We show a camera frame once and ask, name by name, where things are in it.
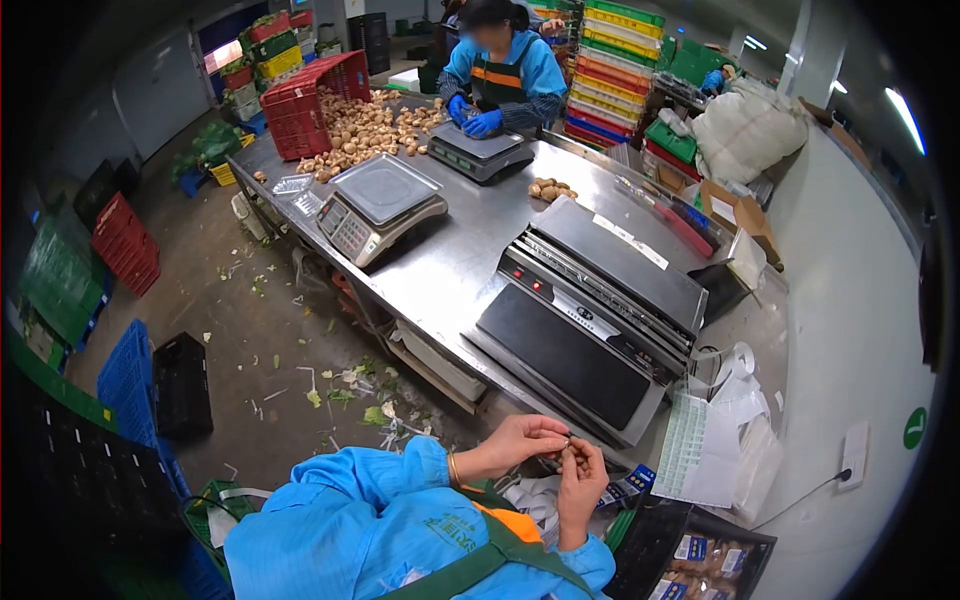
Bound person's right hand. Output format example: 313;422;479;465
555;437;611;543

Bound person's left hand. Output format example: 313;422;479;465
457;414;573;486

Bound person's right fingers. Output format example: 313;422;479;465
556;437;611;487

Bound person's left fingers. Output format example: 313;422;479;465
525;414;573;462

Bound blue printed card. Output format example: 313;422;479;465
595;463;658;512

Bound sheet of white labels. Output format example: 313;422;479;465
650;390;744;510

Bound black steel film wrapping machine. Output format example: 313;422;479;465
461;196;710;451

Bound batch of packed mushroom trays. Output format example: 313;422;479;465
648;532;752;600

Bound small black bin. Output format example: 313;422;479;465
687;258;756;328

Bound small heap of mushrooms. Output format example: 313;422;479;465
528;177;579;203

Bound person's body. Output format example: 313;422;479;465
223;468;601;600

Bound grey keypad weighing scale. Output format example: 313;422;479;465
315;153;450;270

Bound dark weighing scale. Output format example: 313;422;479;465
426;120;537;184

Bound open cardboard box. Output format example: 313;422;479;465
699;179;786;273

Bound green lidded box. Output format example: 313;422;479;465
643;116;699;167

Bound round green sign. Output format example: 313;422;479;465
903;406;930;452

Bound green plastic basket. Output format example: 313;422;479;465
183;478;258;560

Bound pile of brown mushrooms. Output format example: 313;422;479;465
295;85;451;184

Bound big white sack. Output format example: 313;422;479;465
690;78;810;186

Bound stack of colourful crates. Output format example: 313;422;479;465
561;0;667;152

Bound small black plastic crate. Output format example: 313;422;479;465
151;331;216;444

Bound red plastic crate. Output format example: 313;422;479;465
259;50;373;162

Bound yellow plastic crate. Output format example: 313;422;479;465
209;133;257;188

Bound blue plastic crate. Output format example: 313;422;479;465
95;318;193;498

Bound tall stack of black crates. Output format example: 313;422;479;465
346;12;392;77

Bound heap of green vegetables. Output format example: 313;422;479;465
170;119;243;186

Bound stack of red crates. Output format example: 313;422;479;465
89;190;162;300

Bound stack of large black crates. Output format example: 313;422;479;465
13;386;190;571

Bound stacks of filled vegetable crates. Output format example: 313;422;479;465
220;8;343;126

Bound long ceiling light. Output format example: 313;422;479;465
884;87;927;157

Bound stack of green crates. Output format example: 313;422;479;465
18;213;114;352

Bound red handled tool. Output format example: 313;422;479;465
615;175;719;261

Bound white wall socket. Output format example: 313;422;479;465
837;420;872;493

